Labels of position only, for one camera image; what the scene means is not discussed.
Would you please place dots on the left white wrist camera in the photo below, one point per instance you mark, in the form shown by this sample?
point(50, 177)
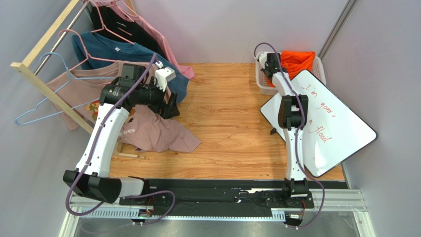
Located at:
point(163, 75)

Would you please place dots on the blue t-shirt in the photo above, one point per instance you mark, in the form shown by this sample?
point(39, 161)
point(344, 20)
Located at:
point(178, 84)

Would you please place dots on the aluminium mounting frame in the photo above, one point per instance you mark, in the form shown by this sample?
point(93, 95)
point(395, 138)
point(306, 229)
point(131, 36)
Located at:
point(337, 213)

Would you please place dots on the light blue wire hanger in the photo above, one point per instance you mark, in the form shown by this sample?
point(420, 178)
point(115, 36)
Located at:
point(70, 78)

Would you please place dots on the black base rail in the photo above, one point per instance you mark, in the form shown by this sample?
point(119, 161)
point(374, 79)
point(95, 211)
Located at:
point(221, 198)

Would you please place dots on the pink hanger on blue shirt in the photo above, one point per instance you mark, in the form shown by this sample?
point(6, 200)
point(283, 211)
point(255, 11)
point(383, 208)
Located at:
point(94, 51)

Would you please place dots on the whiteboard with red writing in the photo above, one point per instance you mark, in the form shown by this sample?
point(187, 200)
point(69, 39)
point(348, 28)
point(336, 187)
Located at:
point(333, 132)

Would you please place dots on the black t-shirt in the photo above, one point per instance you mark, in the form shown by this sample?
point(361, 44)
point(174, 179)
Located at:
point(131, 27)

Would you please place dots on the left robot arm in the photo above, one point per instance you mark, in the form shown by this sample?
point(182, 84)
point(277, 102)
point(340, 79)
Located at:
point(135, 86)

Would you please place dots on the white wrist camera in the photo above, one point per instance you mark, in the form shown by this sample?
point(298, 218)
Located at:
point(261, 58)
point(163, 75)

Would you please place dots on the orange t-shirt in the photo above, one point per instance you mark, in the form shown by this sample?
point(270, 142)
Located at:
point(295, 61)

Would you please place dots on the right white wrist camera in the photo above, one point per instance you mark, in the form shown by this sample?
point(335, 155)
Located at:
point(261, 58)

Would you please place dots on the pink t-shirt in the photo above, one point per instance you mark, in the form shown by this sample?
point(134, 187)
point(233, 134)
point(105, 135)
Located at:
point(185, 70)

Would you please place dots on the white plastic basket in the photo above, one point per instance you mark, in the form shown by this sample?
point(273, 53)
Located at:
point(267, 88)

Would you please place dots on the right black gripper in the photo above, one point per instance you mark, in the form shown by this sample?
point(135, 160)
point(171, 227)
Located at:
point(270, 65)

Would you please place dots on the metal rack rod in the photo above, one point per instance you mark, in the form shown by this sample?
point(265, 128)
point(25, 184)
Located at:
point(61, 36)

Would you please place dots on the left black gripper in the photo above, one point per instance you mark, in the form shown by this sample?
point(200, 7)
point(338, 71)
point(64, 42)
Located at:
point(166, 111)

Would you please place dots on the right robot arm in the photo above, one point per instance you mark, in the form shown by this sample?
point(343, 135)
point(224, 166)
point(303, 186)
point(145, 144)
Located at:
point(286, 112)

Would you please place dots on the mauve pixel-print t-shirt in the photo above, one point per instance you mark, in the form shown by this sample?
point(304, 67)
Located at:
point(143, 128)

